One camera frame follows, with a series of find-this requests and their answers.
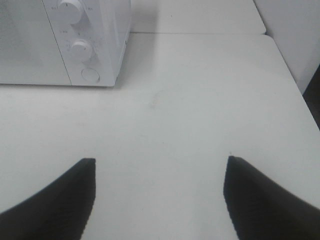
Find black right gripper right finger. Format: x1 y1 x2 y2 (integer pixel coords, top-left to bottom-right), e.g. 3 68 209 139
223 156 320 240

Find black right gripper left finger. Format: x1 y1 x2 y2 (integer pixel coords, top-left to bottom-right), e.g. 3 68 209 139
0 158 96 240

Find round white door button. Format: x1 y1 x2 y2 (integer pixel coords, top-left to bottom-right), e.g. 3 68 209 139
81 68 100 83

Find white timer knob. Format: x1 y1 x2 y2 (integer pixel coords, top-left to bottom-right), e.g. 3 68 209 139
70 39 94 62

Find white microwave oven body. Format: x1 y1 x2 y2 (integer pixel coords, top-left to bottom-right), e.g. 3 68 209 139
43 0 131 87

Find white upper power knob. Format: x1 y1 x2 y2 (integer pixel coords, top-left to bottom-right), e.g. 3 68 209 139
57 0 85 24

